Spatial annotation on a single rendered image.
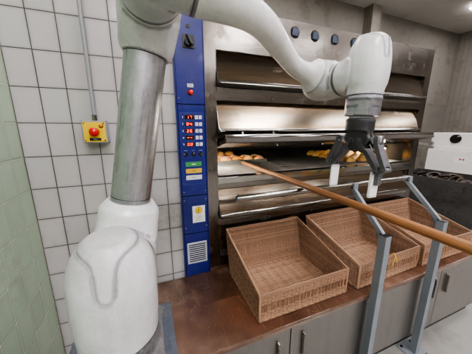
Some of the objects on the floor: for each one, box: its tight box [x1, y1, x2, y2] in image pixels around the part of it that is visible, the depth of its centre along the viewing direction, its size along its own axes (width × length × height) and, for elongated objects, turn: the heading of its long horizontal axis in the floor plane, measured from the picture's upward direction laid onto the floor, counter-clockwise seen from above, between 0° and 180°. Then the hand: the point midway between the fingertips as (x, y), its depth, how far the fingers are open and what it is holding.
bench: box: [157, 228, 472, 354], centre depth 155 cm, size 56×242×58 cm, turn 111°
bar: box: [235, 175, 449, 354], centre depth 124 cm, size 31×127×118 cm, turn 111°
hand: (350, 187), depth 66 cm, fingers open, 13 cm apart
